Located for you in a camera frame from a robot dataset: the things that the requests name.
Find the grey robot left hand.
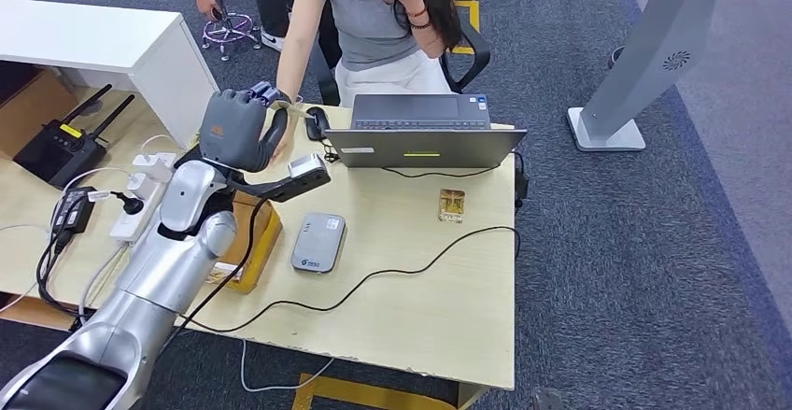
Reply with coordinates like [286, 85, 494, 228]
[197, 80, 292, 175]

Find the person's right hand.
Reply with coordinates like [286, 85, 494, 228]
[275, 94, 305, 163]

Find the gold patterned key card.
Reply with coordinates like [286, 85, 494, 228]
[206, 264, 244, 285]

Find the grey card reader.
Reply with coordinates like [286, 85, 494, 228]
[290, 212, 347, 275]

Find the black computer mouse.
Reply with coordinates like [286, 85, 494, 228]
[304, 106, 332, 142]

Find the chrome stool with purple base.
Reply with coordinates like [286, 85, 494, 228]
[201, 0, 262, 62]

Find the large white charger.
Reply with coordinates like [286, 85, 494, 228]
[131, 153, 175, 182]

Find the black office chair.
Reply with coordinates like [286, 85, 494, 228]
[307, 0, 492, 108]

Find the cardboard box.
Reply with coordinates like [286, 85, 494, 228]
[213, 191, 284, 296]

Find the black power plug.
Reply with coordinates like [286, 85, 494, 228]
[111, 191, 145, 217]

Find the grey laptop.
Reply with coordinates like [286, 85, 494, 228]
[324, 92, 529, 170]

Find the white power strip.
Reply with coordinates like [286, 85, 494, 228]
[109, 151, 177, 247]

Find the black router with antennas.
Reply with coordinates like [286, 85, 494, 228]
[12, 83, 135, 191]

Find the black power adapter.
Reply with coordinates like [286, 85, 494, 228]
[50, 186, 97, 238]

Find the silver kiosk stand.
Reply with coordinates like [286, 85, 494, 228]
[566, 0, 774, 153]

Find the yellow floor tape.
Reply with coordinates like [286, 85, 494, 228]
[291, 373, 462, 410]

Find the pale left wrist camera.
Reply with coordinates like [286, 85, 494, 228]
[227, 151, 332, 205]

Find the thin white charger cable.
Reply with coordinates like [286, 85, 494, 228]
[138, 134, 182, 159]

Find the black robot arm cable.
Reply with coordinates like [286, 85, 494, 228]
[157, 196, 268, 359]

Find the black laptop power cable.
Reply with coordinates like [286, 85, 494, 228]
[380, 149, 527, 179]

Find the thick white power cord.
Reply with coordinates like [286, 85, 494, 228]
[77, 243, 335, 394]

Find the long black cable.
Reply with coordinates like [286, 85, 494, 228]
[35, 225, 522, 335]

